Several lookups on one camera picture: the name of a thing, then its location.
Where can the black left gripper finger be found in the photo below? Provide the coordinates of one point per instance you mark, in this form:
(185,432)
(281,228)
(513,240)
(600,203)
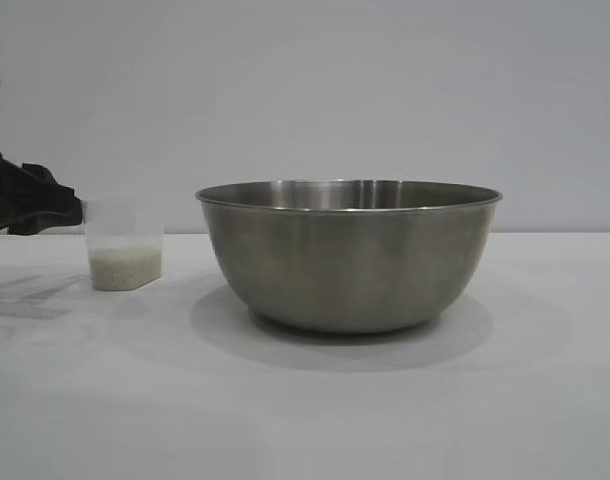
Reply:
(50,197)
(45,224)

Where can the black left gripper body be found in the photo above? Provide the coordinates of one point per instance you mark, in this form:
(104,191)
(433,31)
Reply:
(2,195)

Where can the white uncooked rice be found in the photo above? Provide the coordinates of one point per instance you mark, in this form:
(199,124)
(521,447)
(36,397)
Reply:
(125,270)

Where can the stainless steel mixing bowl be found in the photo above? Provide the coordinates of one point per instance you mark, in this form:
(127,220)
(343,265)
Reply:
(345,265)

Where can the clear plastic measuring cup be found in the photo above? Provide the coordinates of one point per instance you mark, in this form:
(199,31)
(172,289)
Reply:
(125,225)

